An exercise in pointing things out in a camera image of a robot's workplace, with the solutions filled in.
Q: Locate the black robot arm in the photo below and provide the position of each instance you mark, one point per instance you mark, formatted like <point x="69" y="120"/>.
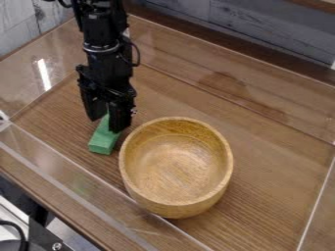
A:
<point x="101" y="21"/>

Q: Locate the brown wooden bowl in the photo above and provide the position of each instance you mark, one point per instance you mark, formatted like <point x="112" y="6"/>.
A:
<point x="176" y="165"/>

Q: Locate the black metal bracket with screw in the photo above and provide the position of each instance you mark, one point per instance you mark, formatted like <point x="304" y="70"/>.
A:
<point x="43" y="240"/>

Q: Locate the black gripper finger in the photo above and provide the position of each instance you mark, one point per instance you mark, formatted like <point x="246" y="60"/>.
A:
<point x="119" y="116"/>
<point x="93" y="99"/>

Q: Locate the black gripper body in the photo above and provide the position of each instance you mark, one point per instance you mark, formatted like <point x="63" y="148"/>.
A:
<point x="109" y="70"/>

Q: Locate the green rectangular block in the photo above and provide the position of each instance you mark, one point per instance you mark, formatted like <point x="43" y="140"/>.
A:
<point x="103" y="139"/>

